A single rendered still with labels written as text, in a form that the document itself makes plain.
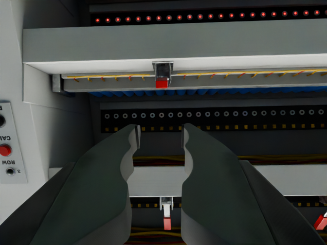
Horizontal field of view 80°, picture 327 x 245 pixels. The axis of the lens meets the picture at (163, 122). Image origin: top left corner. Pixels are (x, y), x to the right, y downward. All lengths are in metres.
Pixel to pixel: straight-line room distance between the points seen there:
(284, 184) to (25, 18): 0.43
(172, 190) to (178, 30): 0.22
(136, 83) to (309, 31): 0.23
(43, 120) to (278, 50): 0.33
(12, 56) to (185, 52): 0.22
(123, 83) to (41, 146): 0.15
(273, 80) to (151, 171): 0.23
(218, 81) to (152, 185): 0.19
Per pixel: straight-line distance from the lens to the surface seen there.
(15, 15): 0.33
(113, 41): 0.28
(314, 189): 0.38
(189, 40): 0.27
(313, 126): 0.54
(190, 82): 0.31
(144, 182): 0.31
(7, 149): 0.35
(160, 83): 0.20
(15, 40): 0.32
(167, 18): 0.44
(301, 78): 0.37
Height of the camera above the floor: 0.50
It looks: 14 degrees up
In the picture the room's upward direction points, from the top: 178 degrees clockwise
